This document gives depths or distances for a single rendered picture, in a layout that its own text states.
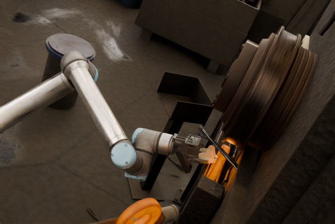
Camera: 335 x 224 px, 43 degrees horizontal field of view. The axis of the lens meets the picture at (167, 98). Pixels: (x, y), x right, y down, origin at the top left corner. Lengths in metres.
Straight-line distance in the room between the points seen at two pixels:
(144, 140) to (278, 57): 0.68
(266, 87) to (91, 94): 0.77
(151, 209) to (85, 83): 0.67
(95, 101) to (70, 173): 0.83
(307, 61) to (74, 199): 1.46
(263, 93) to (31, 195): 1.43
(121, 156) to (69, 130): 1.21
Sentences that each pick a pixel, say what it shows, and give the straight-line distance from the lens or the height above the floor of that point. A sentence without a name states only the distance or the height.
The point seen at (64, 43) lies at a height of 0.43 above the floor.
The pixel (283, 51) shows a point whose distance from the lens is 1.44.
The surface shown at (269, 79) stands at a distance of 1.39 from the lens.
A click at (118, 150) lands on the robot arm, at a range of 1.66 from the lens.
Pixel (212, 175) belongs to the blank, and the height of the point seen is 0.72.
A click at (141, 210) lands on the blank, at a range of 1.40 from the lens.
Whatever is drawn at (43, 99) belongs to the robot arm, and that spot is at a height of 0.53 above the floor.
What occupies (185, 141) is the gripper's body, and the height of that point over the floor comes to 0.77.
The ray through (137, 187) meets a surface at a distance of 2.59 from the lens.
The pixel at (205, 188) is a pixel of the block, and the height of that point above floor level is 0.80.
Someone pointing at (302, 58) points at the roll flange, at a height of 1.31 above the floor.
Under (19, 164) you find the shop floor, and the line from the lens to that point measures 2.52.
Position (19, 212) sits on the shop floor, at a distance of 2.30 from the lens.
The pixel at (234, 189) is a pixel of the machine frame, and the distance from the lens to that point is 1.49.
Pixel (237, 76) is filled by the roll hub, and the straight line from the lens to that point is 1.46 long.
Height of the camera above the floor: 1.76
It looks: 30 degrees down
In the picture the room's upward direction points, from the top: 24 degrees clockwise
